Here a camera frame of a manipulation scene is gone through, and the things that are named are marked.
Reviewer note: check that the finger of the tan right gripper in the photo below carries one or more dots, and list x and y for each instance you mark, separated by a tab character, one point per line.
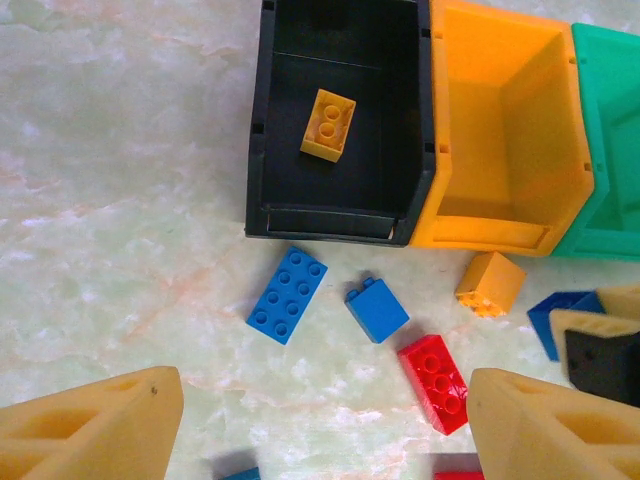
580	321
622	300

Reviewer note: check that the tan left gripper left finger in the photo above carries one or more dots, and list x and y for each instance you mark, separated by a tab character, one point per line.
100	430

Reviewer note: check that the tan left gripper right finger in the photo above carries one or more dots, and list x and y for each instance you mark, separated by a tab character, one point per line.
540	430

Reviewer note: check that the yellow tall square lego brick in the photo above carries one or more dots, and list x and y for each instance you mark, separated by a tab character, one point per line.
495	282

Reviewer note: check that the red lego brick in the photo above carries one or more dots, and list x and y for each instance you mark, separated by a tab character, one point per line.
435	385
457	475

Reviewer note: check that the blue eight-stud lego brick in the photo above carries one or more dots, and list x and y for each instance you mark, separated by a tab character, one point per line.
286	296

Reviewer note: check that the orange plastic bin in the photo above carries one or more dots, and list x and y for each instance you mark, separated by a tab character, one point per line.
540	150

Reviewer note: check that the blue tall square lego brick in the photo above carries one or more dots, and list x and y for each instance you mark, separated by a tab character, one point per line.
379	311

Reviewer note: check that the green plastic bin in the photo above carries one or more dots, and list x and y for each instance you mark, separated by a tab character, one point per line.
595	100

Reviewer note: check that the black plastic bin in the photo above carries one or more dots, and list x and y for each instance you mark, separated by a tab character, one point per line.
340	190

